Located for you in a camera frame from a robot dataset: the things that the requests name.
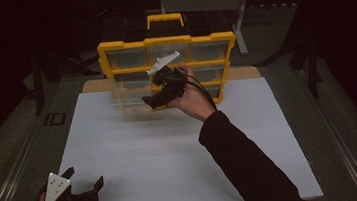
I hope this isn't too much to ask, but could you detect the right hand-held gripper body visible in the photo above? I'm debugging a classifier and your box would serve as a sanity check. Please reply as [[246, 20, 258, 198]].
[[143, 50, 190, 107]]

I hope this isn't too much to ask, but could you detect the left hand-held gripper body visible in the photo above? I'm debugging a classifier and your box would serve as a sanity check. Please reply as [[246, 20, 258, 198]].
[[40, 168, 100, 201]]

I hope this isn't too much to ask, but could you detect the clear plastic drawer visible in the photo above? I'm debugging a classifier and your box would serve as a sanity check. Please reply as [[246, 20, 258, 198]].
[[108, 77, 156, 118]]

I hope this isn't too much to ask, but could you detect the yellow and black drawer cabinet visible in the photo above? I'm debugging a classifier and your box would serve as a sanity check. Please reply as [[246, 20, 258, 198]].
[[94, 5, 244, 117]]

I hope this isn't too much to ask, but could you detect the person's right hand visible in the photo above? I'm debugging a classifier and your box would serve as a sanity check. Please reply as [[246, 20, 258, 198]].
[[162, 62, 219, 127]]

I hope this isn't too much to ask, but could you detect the grid of closed clear drawers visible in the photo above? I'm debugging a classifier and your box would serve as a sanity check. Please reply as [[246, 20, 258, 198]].
[[106, 38, 236, 110]]

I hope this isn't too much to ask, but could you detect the white board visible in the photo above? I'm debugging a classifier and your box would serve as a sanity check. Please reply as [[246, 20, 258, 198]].
[[49, 68, 326, 201]]

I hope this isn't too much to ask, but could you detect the grey metal stand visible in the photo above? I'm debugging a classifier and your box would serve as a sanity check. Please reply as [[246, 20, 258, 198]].
[[158, 0, 260, 65]]

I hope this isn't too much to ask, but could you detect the black tripod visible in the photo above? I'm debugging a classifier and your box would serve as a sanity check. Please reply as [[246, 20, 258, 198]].
[[25, 38, 103, 117], [253, 28, 327, 106]]

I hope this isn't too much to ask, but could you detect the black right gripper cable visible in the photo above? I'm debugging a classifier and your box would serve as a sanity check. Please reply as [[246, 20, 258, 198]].
[[172, 65, 219, 116]]

